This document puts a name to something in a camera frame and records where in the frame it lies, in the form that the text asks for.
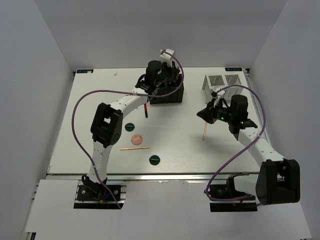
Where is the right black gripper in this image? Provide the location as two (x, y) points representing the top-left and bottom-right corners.
(196, 98), (235, 125)

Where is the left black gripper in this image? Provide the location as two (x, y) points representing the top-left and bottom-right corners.
(154, 61), (180, 87)

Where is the gold brush vertical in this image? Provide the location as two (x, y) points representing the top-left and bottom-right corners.
(202, 122), (208, 141)

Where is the red black lip pencil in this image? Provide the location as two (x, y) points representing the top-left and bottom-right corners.
(144, 104), (148, 118)

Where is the pink puff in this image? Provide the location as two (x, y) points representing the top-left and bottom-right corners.
(130, 134), (143, 146)

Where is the gold brush horizontal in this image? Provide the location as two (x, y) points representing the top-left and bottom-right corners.
(120, 146), (151, 151)

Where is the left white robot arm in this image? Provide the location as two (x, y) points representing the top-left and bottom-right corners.
(83, 59), (183, 200)

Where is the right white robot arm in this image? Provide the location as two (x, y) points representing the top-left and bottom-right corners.
(196, 94), (301, 206)

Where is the black organizer box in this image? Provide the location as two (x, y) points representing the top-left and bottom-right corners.
(149, 73), (184, 105)

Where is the white organizer box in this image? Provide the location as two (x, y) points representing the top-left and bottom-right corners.
(202, 74), (243, 104)

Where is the green puff upper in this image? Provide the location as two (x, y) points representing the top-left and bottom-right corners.
(124, 122), (135, 132)

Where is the green puff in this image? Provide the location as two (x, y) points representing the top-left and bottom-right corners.
(124, 122), (135, 132)
(149, 155), (161, 166)

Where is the green puff lower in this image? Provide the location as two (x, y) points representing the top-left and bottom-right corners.
(149, 155), (161, 166)

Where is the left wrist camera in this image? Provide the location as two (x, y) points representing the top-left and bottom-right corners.
(159, 48), (175, 67)

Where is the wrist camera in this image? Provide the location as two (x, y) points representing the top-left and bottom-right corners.
(211, 87), (225, 105)
(159, 48), (175, 67)

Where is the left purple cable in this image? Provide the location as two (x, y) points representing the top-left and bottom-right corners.
(71, 49), (185, 210)

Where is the purple cable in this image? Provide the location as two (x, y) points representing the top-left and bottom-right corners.
(203, 84), (266, 207)
(71, 49), (185, 210)

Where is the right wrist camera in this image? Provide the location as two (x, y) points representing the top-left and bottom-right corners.
(211, 87), (225, 105)

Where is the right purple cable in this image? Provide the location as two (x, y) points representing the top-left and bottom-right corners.
(203, 84), (266, 207)

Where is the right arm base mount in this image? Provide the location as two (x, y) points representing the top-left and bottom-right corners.
(208, 174), (258, 213)

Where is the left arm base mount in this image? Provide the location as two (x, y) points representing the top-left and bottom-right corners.
(73, 175), (127, 210)

